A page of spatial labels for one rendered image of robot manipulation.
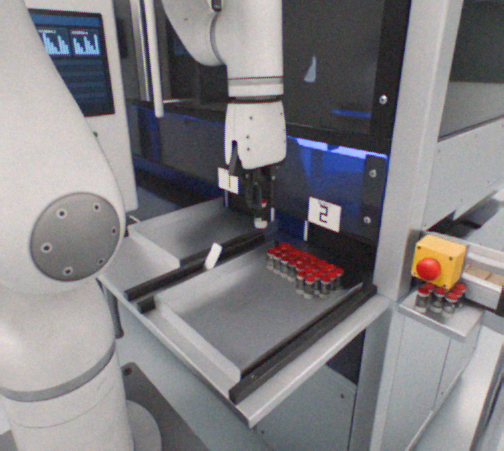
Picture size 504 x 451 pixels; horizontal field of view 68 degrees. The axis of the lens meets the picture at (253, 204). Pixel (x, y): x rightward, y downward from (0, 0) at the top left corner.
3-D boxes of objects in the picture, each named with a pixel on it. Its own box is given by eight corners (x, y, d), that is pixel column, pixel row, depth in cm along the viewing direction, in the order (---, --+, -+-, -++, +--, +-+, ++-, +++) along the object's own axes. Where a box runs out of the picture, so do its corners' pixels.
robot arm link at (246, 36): (212, 79, 56) (264, 77, 51) (204, -20, 52) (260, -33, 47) (243, 78, 62) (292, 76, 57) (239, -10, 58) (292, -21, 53)
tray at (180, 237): (222, 205, 126) (222, 196, 125) (278, 229, 109) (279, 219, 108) (129, 236, 105) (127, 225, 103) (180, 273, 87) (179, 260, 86)
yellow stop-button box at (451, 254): (425, 262, 77) (431, 230, 74) (462, 276, 72) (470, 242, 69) (408, 275, 72) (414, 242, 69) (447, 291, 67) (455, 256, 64)
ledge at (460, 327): (426, 285, 86) (427, 278, 85) (488, 311, 77) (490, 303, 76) (397, 311, 77) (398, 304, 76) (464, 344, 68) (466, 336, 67)
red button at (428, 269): (421, 269, 71) (424, 251, 69) (442, 278, 68) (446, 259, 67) (412, 277, 68) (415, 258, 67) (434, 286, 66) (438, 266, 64)
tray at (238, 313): (272, 252, 96) (273, 240, 95) (360, 296, 79) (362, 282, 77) (155, 309, 75) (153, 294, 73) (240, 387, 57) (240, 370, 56)
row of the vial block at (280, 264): (270, 264, 90) (271, 247, 89) (331, 296, 78) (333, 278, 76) (264, 267, 89) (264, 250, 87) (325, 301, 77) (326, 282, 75)
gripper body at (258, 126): (261, 91, 63) (263, 156, 67) (214, 94, 56) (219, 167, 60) (295, 90, 58) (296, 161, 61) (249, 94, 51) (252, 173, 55)
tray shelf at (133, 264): (213, 207, 130) (213, 202, 130) (405, 292, 83) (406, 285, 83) (72, 253, 100) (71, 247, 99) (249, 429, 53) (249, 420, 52)
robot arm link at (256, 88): (257, 78, 62) (257, 97, 63) (216, 80, 57) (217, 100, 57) (296, 76, 57) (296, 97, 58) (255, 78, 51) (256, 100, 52)
